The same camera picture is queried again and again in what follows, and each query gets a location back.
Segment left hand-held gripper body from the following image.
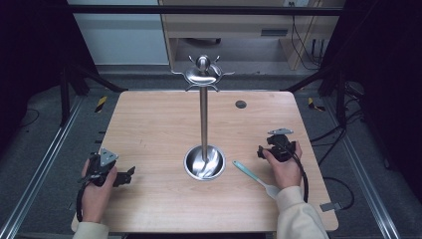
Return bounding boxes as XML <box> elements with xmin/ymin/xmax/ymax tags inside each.
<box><xmin>79</xmin><ymin>147</ymin><xmax>119</xmax><ymax>187</ymax></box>

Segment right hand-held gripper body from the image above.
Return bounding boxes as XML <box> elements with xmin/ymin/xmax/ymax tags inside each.
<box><xmin>266</xmin><ymin>127</ymin><xmax>298</xmax><ymax>163</ymax></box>

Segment teal handled white spatula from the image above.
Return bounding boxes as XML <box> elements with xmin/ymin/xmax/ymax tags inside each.
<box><xmin>231</xmin><ymin>159</ymin><xmax>282</xmax><ymax>201</ymax></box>

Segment steel utensil stand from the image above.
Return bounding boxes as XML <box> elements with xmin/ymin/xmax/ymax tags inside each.
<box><xmin>170</xmin><ymin>54</ymin><xmax>236</xmax><ymax>182</ymax></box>

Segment person's right hand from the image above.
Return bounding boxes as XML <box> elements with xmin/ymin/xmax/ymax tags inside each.
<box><xmin>261</xmin><ymin>140</ymin><xmax>304</xmax><ymax>191</ymax></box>

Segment person's left hand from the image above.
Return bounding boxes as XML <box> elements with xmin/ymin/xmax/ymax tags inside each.
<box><xmin>81</xmin><ymin>158</ymin><xmax>118</xmax><ymax>224</ymax></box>

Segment yellow black striped tape marker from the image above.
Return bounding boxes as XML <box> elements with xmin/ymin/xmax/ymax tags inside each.
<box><xmin>95</xmin><ymin>95</ymin><xmax>109</xmax><ymax>114</ymax></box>
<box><xmin>307</xmin><ymin>96</ymin><xmax>326</xmax><ymax>113</ymax></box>

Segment black metal stand legs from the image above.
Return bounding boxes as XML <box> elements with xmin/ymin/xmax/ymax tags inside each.
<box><xmin>281</xmin><ymin>64</ymin><xmax>350</xmax><ymax>128</ymax></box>
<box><xmin>59</xmin><ymin>62</ymin><xmax>129</xmax><ymax>127</ymax></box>

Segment light wooden cabinet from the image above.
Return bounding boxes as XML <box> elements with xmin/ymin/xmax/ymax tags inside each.
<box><xmin>158</xmin><ymin>0</ymin><xmax>346</xmax><ymax>72</ymax></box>

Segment white panel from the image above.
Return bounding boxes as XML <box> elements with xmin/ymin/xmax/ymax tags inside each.
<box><xmin>67</xmin><ymin>0</ymin><xmax>170</xmax><ymax>66</ymax></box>

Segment dark curtain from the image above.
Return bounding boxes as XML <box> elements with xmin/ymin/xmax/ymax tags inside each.
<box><xmin>0</xmin><ymin>0</ymin><xmax>101</xmax><ymax>157</ymax></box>
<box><xmin>319</xmin><ymin>0</ymin><xmax>422</xmax><ymax>203</ymax></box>

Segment right hand-held gripper black cable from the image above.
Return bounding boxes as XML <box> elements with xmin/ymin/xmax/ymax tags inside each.
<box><xmin>274</xmin><ymin>140</ymin><xmax>311</xmax><ymax>204</ymax></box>

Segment hand-held gripper black cable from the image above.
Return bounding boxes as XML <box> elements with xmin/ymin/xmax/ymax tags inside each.
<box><xmin>76</xmin><ymin>180</ymin><xmax>93</xmax><ymax>223</ymax></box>
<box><xmin>274</xmin><ymin>140</ymin><xmax>311</xmax><ymax>204</ymax></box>

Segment left hand-held gripper black cable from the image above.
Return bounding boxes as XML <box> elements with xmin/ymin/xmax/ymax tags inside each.
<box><xmin>76</xmin><ymin>180</ymin><xmax>93</xmax><ymax>223</ymax></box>

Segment bundle of black floor cables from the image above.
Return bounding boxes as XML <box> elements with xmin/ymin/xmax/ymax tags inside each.
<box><xmin>310</xmin><ymin>81</ymin><xmax>367</xmax><ymax>167</ymax></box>

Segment aluminium floor rail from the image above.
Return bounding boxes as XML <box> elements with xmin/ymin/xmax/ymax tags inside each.
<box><xmin>322</xmin><ymin>98</ymin><xmax>402</xmax><ymax>239</ymax></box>
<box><xmin>0</xmin><ymin>96</ymin><xmax>84</xmax><ymax>239</ymax></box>

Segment grey metal table bracket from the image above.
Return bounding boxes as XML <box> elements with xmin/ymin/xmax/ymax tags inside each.
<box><xmin>319</xmin><ymin>201</ymin><xmax>343</xmax><ymax>213</ymax></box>

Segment black floor cable loop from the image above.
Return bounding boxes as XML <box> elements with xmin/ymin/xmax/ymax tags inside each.
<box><xmin>322</xmin><ymin>176</ymin><xmax>355</xmax><ymax>211</ymax></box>

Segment black cables by cabinet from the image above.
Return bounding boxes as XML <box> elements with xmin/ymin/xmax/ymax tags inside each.
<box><xmin>289</xmin><ymin>14</ymin><xmax>327</xmax><ymax>72</ymax></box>

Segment black horizontal frame bar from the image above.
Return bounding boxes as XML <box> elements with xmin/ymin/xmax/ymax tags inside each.
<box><xmin>66</xmin><ymin>4</ymin><xmax>346</xmax><ymax>17</ymax></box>

